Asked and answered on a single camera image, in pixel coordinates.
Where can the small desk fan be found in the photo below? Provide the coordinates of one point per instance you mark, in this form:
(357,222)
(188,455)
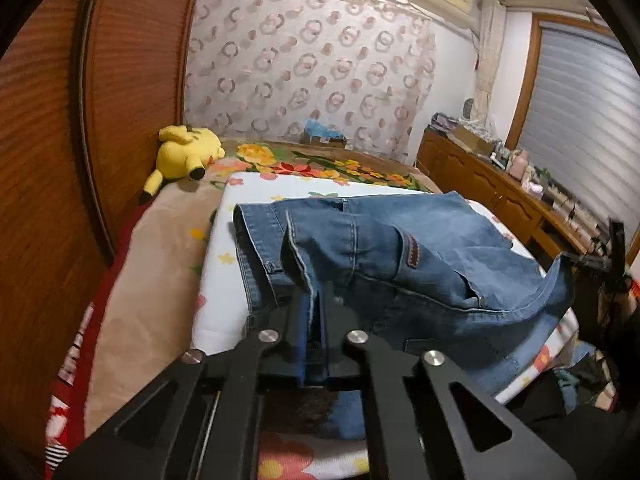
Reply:
(471,108)

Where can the yellow plush toy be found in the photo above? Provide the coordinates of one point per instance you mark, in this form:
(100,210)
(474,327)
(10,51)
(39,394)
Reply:
(182,155)

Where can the wooden window frame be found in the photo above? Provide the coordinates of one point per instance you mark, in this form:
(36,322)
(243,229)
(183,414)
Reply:
(525,85)

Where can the beige floral blanket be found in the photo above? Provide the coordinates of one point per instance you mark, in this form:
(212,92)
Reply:
(150,270)

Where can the blue denim pants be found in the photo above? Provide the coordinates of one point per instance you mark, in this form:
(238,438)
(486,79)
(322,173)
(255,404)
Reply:
(425,270)

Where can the wooden sideboard cabinet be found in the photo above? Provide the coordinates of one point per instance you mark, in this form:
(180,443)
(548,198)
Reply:
(480,185)

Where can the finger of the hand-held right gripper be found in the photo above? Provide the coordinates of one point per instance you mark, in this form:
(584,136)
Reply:
(587,260)

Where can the red patterned blanket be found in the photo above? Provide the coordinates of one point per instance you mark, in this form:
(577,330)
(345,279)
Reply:
(70,410)

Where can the wooden headboard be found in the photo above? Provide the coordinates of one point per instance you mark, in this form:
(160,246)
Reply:
(55,160)

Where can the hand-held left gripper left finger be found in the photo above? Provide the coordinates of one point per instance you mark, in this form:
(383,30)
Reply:
(284,321)

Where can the pink container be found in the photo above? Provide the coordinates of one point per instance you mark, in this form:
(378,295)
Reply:
(520,165)

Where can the dark patterned box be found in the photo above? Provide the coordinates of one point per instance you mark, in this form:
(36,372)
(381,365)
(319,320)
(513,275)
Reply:
(445,122)

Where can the dark cloth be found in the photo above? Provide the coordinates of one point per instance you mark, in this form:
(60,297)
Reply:
(560,420)

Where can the white strawberry print sheet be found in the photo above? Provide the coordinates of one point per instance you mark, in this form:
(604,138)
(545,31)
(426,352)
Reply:
(225,290)

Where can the open cardboard box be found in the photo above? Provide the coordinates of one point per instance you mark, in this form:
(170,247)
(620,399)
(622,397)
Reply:
(472,139)

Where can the cream lace curtain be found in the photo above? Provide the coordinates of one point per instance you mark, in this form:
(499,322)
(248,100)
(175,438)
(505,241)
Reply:
(491,60)

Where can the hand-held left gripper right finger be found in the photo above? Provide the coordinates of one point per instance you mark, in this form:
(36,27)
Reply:
(336,321)

